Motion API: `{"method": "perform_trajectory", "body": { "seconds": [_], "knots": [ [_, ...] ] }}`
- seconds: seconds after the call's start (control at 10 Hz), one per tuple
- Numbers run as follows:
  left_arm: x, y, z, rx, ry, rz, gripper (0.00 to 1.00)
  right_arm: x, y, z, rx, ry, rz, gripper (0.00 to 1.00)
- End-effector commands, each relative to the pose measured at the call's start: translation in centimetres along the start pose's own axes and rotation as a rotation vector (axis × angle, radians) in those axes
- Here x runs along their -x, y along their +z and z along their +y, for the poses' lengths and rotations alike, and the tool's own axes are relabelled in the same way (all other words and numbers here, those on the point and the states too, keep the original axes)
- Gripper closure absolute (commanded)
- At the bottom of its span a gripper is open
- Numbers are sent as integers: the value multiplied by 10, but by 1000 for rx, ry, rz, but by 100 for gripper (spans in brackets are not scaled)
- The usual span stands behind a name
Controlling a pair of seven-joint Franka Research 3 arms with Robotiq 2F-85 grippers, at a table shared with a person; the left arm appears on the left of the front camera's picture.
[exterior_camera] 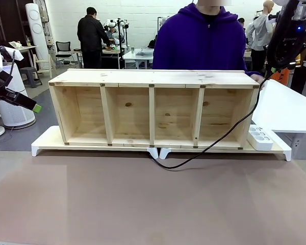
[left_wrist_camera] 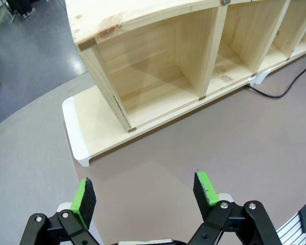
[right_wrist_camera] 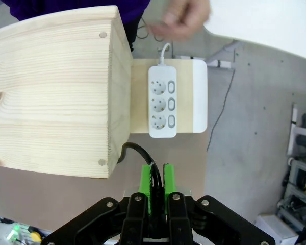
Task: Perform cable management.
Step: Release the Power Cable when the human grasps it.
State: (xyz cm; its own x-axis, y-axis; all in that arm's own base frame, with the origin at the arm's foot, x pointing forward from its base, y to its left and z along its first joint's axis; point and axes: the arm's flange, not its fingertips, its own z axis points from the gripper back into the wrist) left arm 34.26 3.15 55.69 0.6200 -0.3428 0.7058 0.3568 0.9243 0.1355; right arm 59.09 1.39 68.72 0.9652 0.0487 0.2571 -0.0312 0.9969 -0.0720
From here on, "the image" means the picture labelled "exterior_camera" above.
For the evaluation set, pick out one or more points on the person in purple hoodie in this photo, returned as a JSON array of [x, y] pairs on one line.
[[199, 38]]

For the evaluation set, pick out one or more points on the light wooden chair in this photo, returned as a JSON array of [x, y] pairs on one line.
[[44, 66]]

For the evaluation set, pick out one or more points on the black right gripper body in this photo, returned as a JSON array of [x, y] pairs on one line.
[[286, 48]]

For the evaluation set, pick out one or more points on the white power strip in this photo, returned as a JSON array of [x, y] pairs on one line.
[[262, 144]]

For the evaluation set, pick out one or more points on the mannequin in grey hoodie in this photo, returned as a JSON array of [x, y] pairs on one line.
[[261, 33]]

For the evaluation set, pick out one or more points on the white cylindrical air purifier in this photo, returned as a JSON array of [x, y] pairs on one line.
[[15, 112]]

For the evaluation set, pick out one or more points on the person in black jacket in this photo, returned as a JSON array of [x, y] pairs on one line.
[[90, 35]]

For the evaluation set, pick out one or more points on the white standing air conditioner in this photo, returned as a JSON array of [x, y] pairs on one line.
[[37, 30]]

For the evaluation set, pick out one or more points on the white-legged wooden monitor riser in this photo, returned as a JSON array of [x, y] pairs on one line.
[[48, 140], [278, 148]]

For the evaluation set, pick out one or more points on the wooden four-compartment shelf box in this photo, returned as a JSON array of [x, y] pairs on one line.
[[132, 76]]

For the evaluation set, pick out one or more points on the white side table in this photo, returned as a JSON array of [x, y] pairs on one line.
[[283, 112]]

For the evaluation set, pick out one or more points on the black mesh office chair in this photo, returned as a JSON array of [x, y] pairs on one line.
[[63, 49]]

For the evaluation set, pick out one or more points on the white background work table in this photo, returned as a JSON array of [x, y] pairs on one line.
[[137, 57]]

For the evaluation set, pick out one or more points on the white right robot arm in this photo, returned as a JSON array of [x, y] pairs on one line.
[[304, 7]]

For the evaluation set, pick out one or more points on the grey plastic stool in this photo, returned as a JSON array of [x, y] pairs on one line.
[[30, 76]]

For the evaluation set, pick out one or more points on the person's left hand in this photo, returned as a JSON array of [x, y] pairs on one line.
[[257, 78]]

